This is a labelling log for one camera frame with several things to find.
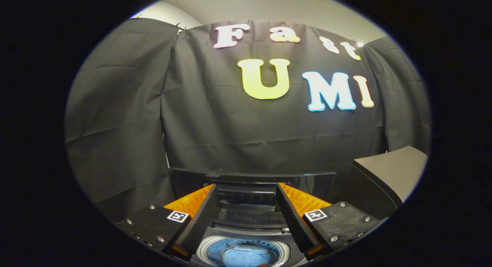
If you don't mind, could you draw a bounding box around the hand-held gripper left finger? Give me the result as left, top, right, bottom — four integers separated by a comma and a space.
117, 184, 218, 260

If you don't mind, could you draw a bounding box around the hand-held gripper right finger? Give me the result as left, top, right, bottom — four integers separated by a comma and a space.
276, 183, 381, 261

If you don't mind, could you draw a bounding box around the grey washing machine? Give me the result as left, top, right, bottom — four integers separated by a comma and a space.
169, 167, 337, 267

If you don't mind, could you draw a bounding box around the light blue polo shirt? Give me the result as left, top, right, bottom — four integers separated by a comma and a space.
221, 244, 273, 267

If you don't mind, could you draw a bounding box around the black backdrop cloth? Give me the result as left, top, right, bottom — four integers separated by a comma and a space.
65, 17, 431, 221

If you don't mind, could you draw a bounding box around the beige cabinet with grey top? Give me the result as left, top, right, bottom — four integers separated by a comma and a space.
348, 146, 428, 220

